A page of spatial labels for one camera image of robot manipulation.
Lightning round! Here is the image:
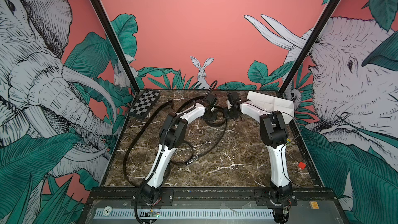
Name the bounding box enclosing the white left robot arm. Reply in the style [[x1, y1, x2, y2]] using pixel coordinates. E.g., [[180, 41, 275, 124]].
[[136, 94, 217, 205]]

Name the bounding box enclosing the white slotted cable duct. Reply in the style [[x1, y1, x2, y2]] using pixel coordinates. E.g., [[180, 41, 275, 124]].
[[94, 208, 274, 220]]

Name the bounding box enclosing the orange warning sticker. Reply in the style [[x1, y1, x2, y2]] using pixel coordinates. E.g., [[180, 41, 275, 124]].
[[309, 201, 320, 209]]

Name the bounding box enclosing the black belt with metal buckle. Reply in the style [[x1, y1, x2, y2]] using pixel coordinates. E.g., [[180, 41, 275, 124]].
[[186, 80, 232, 159]]

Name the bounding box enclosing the long black belt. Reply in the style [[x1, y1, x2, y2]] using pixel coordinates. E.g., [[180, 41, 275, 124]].
[[122, 100, 174, 187]]

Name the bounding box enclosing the black frame post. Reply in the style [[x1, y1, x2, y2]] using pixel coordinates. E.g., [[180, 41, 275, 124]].
[[90, 0, 140, 93], [278, 0, 341, 96]]

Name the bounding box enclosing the red cube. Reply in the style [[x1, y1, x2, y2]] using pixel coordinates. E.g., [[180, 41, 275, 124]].
[[298, 162, 306, 170]]

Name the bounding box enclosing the black frame post right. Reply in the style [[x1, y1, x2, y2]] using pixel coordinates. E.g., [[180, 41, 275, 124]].
[[278, 0, 341, 96]]

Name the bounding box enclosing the black white checkerboard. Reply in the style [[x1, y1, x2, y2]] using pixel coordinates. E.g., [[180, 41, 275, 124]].
[[129, 89, 160, 119]]

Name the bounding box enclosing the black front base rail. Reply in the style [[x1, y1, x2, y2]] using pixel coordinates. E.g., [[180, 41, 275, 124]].
[[87, 187, 335, 206]]

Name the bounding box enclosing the white divided storage box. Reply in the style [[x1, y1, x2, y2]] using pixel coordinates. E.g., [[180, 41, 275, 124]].
[[247, 91, 294, 124]]

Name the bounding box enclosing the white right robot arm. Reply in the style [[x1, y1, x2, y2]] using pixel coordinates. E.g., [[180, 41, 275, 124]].
[[224, 92, 293, 206]]

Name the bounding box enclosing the black frame post left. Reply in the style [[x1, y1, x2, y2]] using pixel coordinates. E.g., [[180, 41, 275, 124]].
[[90, 0, 140, 93]]

